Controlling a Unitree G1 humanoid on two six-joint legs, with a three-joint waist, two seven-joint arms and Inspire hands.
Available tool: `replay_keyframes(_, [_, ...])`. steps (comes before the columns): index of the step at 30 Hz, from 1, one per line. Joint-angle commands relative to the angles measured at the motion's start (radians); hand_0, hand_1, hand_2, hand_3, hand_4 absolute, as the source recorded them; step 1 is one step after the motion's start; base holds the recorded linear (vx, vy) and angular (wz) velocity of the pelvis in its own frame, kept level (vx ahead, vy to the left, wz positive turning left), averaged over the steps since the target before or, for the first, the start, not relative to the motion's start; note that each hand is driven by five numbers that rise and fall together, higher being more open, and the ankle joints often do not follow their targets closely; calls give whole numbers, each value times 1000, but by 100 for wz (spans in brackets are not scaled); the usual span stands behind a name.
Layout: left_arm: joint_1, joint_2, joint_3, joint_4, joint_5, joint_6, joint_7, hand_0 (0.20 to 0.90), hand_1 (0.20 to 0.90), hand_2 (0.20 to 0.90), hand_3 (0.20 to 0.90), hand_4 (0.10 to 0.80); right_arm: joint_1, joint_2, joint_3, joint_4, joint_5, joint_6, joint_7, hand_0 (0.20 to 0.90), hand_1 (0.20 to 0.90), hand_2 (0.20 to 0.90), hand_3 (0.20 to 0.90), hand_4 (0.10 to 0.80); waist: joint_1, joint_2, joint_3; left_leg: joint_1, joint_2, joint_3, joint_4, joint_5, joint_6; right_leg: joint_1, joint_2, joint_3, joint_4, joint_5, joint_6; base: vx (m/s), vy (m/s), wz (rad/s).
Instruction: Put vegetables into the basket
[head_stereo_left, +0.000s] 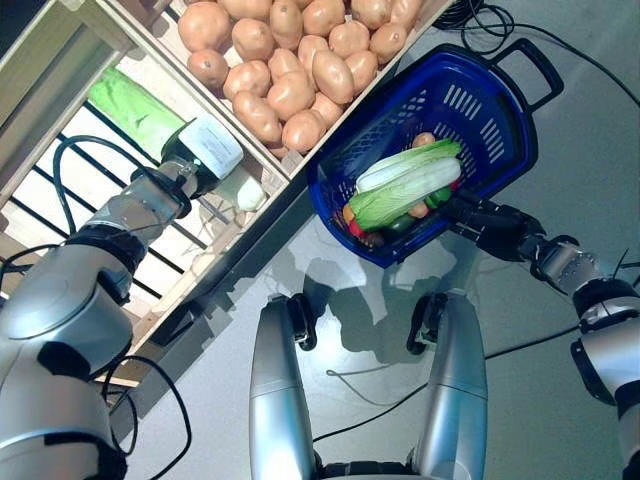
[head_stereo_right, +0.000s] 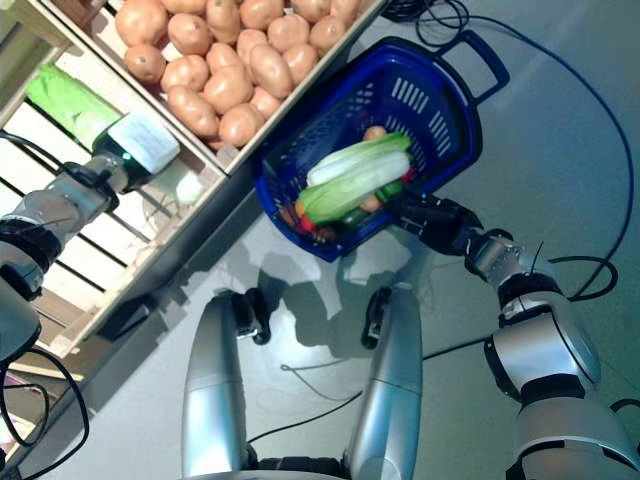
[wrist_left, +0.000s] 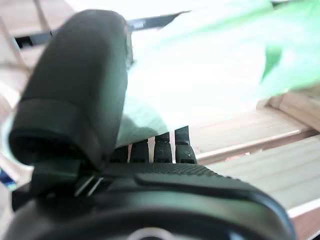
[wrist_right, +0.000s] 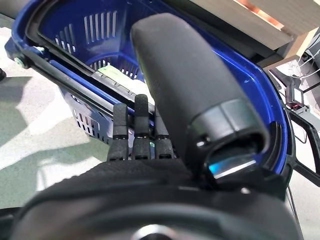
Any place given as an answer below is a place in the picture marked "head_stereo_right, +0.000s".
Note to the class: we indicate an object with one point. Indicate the silver robot waist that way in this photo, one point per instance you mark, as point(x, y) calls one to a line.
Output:
point(300, 467)

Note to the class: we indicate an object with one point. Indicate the blue plastic shopping basket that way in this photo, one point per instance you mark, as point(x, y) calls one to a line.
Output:
point(435, 85)

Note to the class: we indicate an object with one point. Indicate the slatted wooden cabbage crate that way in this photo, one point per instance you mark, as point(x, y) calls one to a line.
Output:
point(100, 280)

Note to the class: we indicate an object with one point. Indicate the green bell pepper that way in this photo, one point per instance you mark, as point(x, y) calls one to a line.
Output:
point(391, 190)

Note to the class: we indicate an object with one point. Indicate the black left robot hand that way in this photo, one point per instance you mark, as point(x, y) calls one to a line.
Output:
point(140, 142)

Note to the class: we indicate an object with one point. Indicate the brown potato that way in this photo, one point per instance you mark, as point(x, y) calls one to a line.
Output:
point(265, 102)
point(345, 10)
point(189, 34)
point(223, 17)
point(260, 10)
point(300, 62)
point(327, 32)
point(310, 7)
point(141, 20)
point(223, 57)
point(270, 70)
point(227, 90)
point(185, 72)
point(192, 111)
point(215, 144)
point(182, 4)
point(241, 125)
point(252, 45)
point(145, 62)
point(288, 32)

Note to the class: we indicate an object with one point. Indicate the wooden potato crate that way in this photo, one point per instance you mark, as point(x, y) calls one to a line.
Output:
point(150, 100)

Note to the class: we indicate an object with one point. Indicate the wooden display stand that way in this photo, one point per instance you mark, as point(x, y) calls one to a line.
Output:
point(120, 320)

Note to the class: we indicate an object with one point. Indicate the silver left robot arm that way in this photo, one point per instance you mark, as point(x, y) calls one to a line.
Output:
point(50, 210)

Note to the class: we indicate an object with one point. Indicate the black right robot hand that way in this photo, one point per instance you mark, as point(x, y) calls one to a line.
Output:
point(440, 225)

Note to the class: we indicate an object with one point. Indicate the dark green cucumber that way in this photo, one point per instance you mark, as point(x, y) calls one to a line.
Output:
point(350, 220)

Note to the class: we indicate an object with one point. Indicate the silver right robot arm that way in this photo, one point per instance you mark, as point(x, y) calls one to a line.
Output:
point(545, 350)

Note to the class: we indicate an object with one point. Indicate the red tomato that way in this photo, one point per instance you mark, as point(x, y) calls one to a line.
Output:
point(306, 220)

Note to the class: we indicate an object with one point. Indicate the silver right robot leg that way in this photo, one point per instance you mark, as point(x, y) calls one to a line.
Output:
point(390, 375)

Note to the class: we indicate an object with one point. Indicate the brown onion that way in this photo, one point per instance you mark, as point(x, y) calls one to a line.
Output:
point(287, 215)

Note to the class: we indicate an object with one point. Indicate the small orange round vegetable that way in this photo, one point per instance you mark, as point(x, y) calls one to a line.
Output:
point(375, 132)
point(370, 204)

